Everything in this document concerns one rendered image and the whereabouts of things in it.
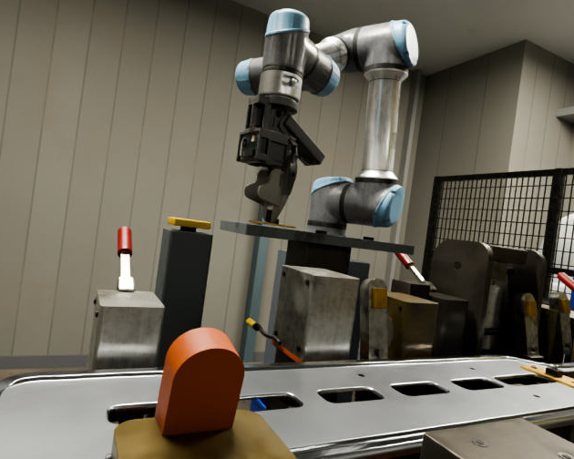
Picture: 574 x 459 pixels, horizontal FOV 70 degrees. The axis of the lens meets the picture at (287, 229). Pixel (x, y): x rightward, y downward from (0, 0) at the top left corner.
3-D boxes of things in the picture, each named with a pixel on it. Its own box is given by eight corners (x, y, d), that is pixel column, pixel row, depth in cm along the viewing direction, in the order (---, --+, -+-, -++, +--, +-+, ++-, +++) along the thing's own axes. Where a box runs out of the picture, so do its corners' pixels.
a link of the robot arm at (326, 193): (319, 222, 129) (324, 179, 128) (358, 227, 121) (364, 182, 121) (299, 219, 119) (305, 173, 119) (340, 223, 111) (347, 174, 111)
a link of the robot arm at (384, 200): (355, 223, 122) (372, 35, 117) (404, 229, 114) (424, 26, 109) (336, 224, 112) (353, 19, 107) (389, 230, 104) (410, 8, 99)
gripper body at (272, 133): (234, 165, 73) (243, 97, 73) (274, 173, 78) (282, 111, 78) (256, 163, 66) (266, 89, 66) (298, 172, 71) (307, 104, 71)
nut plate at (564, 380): (591, 387, 58) (592, 379, 58) (577, 389, 56) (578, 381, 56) (533, 366, 65) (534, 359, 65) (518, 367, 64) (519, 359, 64)
